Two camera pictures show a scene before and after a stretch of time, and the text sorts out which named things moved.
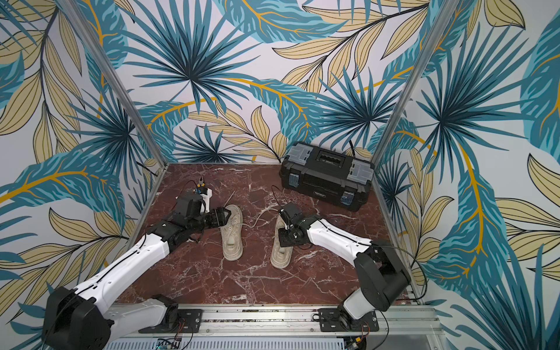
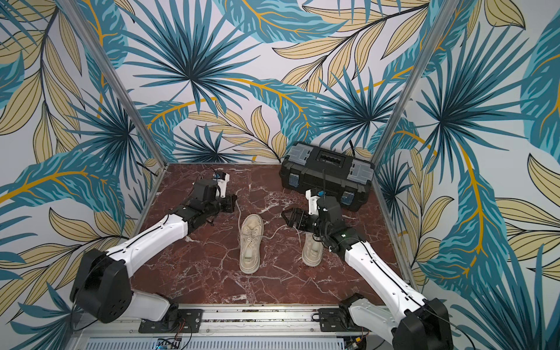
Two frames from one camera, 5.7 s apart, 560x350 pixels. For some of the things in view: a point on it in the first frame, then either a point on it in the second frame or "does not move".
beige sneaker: (280, 256) → (312, 251)
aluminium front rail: (288, 328) does not move
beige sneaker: (231, 235) → (251, 231)
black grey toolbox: (340, 178) does not move
